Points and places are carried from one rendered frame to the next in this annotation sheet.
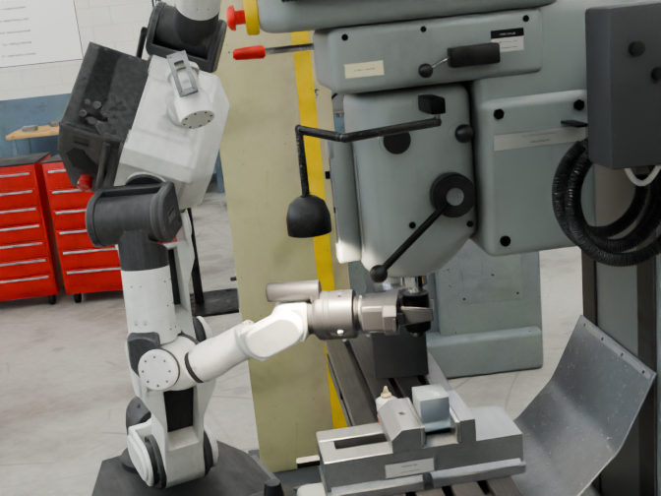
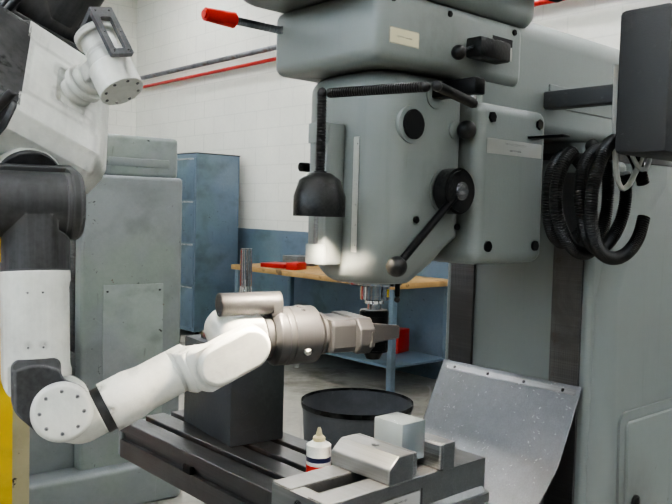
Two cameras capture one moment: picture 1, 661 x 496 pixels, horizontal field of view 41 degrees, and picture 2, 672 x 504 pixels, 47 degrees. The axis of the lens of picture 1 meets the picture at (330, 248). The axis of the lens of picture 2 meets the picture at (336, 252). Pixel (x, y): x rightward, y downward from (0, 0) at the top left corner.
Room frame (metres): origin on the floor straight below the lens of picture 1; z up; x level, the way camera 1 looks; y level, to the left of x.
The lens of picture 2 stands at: (0.52, 0.64, 1.42)
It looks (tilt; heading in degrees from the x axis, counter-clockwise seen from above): 3 degrees down; 324
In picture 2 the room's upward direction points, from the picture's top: 2 degrees clockwise
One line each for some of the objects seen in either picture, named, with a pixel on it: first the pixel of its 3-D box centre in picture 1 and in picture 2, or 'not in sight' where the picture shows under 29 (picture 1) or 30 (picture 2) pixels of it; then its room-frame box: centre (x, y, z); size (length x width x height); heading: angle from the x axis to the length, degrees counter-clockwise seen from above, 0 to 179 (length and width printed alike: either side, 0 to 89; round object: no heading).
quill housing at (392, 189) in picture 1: (408, 177); (380, 180); (1.49, -0.15, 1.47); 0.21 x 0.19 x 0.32; 6
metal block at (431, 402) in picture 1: (431, 407); (399, 437); (1.42, -0.15, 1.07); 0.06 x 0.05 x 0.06; 6
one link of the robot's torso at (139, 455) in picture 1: (172, 448); not in sight; (2.16, 0.47, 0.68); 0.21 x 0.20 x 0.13; 24
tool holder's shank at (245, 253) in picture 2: not in sight; (245, 276); (1.89, -0.13, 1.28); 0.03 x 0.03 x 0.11
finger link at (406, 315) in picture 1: (415, 316); (382, 333); (1.46, -0.13, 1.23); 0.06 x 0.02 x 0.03; 81
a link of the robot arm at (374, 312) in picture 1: (365, 314); (322, 334); (1.50, -0.05, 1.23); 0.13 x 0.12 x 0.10; 171
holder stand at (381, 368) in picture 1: (394, 318); (232, 382); (1.94, -0.13, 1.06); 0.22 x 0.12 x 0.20; 179
